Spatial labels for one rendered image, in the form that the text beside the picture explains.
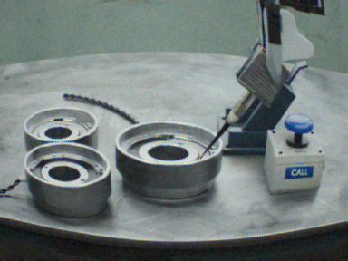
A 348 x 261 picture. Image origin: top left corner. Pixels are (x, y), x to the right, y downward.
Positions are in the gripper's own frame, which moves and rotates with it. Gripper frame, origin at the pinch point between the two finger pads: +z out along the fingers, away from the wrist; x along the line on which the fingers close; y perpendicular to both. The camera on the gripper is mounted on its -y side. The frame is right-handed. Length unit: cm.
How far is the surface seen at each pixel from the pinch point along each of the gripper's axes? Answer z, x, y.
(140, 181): 11.3, -3.2, -12.4
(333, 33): 29, 164, 55
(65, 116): 10.0, 10.0, -22.3
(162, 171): 9.8, -3.9, -10.3
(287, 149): 8.6, -1.1, 2.6
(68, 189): 9.4, -10.6, -19.1
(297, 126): 6.0, -0.8, 3.7
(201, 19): 33, 162, -2
